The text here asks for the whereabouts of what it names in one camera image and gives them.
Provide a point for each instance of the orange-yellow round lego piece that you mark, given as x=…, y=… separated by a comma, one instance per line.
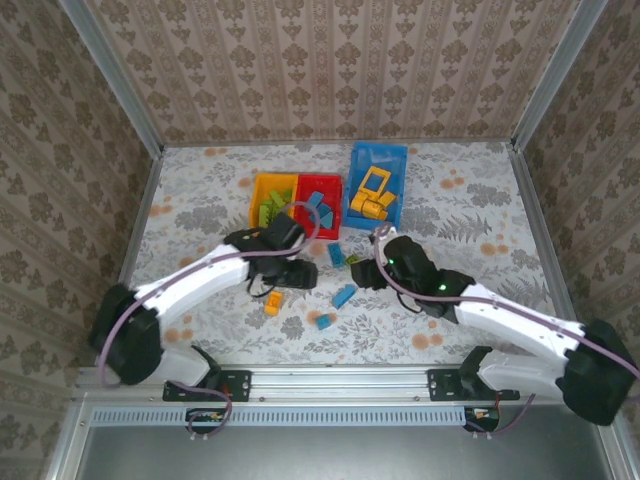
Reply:
x=359, y=202

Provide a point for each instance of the aluminium corner post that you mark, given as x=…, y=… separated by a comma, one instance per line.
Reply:
x=117, y=80
x=556, y=75

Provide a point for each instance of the yellow cylinder lego piece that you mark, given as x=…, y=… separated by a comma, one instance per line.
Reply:
x=372, y=210

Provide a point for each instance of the floral patterned table cover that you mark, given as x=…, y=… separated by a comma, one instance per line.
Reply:
x=375, y=345

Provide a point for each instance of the aluminium frame cross rail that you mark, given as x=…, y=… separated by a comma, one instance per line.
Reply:
x=340, y=382

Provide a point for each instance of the yellow plastic bin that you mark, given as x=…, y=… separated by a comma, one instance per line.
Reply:
x=260, y=185

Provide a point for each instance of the small black connector board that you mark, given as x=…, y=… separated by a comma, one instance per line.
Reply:
x=482, y=415
x=205, y=415

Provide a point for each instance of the aluminium side rail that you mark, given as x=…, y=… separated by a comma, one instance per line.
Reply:
x=131, y=250
x=546, y=250

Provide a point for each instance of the small blue lego brick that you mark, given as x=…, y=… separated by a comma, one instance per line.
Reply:
x=327, y=221
x=324, y=321

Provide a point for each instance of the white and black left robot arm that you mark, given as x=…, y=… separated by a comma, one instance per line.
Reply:
x=200, y=285

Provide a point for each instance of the small green lego brick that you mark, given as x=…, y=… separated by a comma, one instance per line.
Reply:
x=353, y=259

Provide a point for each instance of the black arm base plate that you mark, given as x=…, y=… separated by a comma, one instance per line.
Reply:
x=240, y=386
x=442, y=386

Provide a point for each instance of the aluminium lower frame bar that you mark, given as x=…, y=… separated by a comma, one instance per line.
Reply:
x=70, y=440
x=622, y=450

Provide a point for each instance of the long green lego brick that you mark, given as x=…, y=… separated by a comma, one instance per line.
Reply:
x=265, y=210

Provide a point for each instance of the grey metal sheet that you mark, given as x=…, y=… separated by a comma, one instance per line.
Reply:
x=340, y=455

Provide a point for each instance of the blue plastic bin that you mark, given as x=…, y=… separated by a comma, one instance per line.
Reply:
x=370, y=152

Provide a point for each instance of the yellow lego brick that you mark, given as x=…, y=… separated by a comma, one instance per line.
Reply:
x=389, y=199
x=273, y=303

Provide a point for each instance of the red plastic bin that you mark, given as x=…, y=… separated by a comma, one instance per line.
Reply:
x=325, y=184

